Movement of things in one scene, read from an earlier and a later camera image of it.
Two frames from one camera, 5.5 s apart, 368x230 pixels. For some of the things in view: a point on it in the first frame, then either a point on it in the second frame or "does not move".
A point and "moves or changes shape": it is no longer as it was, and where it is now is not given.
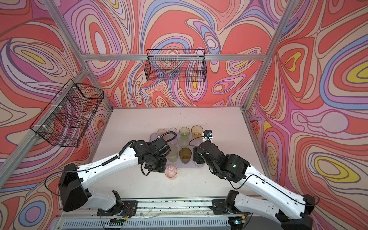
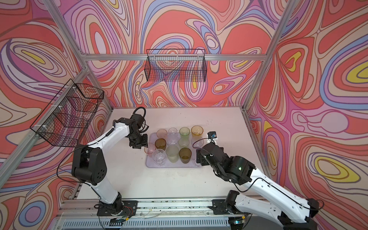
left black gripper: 162,169 -> 144,143
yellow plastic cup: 196,131 does not move
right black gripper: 197,157 does not move
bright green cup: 184,132 does not move
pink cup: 170,171 moves or changes shape
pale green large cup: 173,156 does not move
